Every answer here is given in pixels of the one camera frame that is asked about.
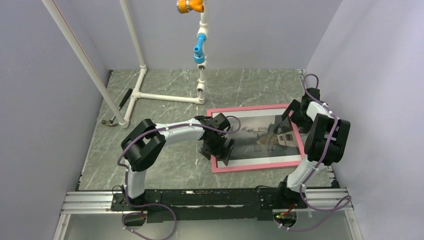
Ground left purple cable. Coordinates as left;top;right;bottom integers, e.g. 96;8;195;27
116;115;243;240

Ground aluminium extrusion rail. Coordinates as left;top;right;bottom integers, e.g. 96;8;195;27
61;188;352;215

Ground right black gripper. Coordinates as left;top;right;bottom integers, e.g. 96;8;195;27
280;99;313;134

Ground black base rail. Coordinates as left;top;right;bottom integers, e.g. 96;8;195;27
110;187;307;223

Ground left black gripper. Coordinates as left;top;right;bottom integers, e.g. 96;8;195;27
199;133;235;166

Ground blue nozzle fitting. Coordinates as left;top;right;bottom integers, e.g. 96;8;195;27
193;33;207;64

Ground orange nozzle fitting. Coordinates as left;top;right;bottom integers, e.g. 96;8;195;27
176;0;205;14

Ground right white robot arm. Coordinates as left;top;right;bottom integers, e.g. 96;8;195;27
275;87;351;208

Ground pink wooden picture frame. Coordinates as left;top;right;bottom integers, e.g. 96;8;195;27
206;103;306;174

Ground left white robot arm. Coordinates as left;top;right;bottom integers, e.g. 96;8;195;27
117;113;236;210

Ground white PVC pipe stand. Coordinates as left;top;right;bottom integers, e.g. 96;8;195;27
43;0;209;128

